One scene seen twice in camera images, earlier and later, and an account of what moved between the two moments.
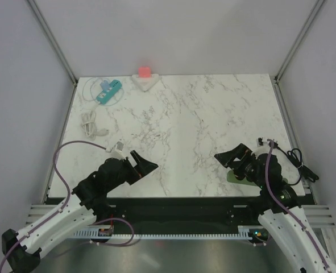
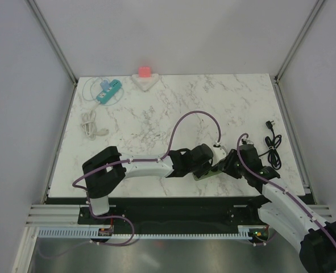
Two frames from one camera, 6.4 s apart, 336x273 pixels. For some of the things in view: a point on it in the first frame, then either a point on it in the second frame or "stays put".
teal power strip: [115, 86] stays put
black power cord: [295, 158] -> [274, 158]
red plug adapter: [144, 72] stays put
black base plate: [186, 211] stays put
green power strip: [232, 177] -> [211, 173]
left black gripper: [143, 167] -> [208, 166]
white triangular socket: [145, 83] stays put
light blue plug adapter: [104, 85] stays put
